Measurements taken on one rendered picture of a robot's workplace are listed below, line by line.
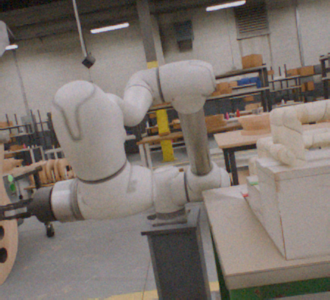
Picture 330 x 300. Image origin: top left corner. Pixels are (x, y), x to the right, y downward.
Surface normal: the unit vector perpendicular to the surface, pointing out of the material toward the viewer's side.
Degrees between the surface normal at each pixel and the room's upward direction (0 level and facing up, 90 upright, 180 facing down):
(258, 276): 90
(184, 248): 90
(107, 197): 113
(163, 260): 90
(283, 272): 90
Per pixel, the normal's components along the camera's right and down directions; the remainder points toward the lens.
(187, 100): 0.04, 0.76
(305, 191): -0.06, 0.12
